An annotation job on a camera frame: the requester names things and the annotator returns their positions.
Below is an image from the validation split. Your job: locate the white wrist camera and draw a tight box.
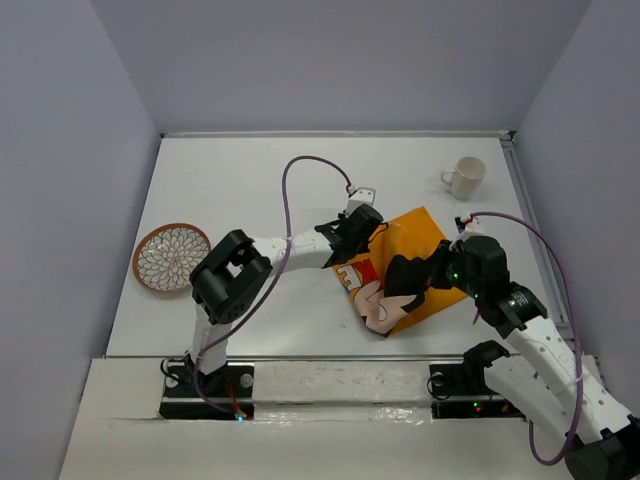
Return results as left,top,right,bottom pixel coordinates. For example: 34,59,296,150
345,187,376,216
453,214,484,243

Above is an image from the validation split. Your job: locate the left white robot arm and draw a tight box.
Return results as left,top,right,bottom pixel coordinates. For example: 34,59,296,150
186,204,383,395

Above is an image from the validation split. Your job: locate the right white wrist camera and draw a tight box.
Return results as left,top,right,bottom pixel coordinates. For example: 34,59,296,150
453,214,484,243

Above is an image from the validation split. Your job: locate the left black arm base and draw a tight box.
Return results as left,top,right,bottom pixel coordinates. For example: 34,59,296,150
158,356,255,423

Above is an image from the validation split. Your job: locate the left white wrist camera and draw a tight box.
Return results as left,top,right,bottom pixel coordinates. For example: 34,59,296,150
345,187,376,216

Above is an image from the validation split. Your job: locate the white ceramic mug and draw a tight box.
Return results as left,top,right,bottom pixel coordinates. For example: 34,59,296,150
440,156,487,201

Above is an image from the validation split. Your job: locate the floral patterned plate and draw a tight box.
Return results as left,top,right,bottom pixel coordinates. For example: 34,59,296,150
131,223,211,293

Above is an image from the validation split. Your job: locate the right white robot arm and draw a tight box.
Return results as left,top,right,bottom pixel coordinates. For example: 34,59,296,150
384,236,639,479

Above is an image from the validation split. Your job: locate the yellow cartoon cloth napkin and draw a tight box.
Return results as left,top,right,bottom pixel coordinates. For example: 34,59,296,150
333,207,466,337

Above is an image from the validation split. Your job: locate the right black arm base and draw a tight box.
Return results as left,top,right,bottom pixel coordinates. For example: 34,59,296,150
426,340,524,420

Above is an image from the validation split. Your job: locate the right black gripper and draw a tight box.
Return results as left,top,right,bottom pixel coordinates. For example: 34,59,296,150
412,239,483,299

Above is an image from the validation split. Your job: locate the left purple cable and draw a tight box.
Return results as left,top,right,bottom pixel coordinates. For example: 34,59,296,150
192,155,356,420

